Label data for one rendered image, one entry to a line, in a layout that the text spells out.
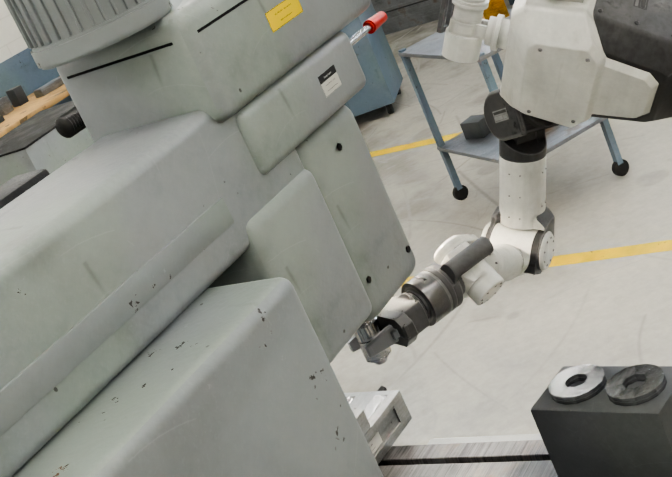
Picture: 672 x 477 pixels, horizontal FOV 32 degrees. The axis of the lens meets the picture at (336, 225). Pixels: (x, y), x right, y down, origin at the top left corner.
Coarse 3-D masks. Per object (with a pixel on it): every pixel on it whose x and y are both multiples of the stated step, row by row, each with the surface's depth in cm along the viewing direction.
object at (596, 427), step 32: (576, 384) 184; (608, 384) 178; (640, 384) 177; (544, 416) 182; (576, 416) 178; (608, 416) 174; (640, 416) 171; (576, 448) 182; (608, 448) 178; (640, 448) 174
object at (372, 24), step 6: (378, 12) 198; (384, 12) 198; (372, 18) 195; (378, 18) 196; (384, 18) 198; (366, 24) 195; (372, 24) 195; (378, 24) 196; (360, 30) 193; (366, 30) 193; (372, 30) 195; (354, 36) 191; (360, 36) 192; (354, 42) 190
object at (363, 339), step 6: (378, 324) 198; (372, 330) 197; (378, 330) 198; (360, 336) 198; (366, 336) 197; (372, 336) 198; (360, 342) 199; (366, 342) 198; (390, 348) 201; (366, 354) 199; (378, 354) 199; (384, 354) 199; (366, 360) 201; (372, 360) 199; (378, 360) 199
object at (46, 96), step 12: (48, 84) 928; (60, 84) 936; (12, 96) 929; (24, 96) 931; (36, 96) 929; (48, 96) 912; (60, 96) 896; (0, 108) 913; (12, 108) 921; (24, 108) 906; (36, 108) 880; (0, 120) 886; (12, 120) 874; (24, 120) 865; (0, 132) 846
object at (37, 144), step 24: (360, 24) 779; (360, 48) 786; (384, 48) 820; (384, 72) 797; (360, 96) 799; (384, 96) 797; (48, 120) 650; (0, 144) 642; (24, 144) 610; (48, 144) 618; (72, 144) 633; (0, 168) 617; (24, 168) 610; (48, 168) 615
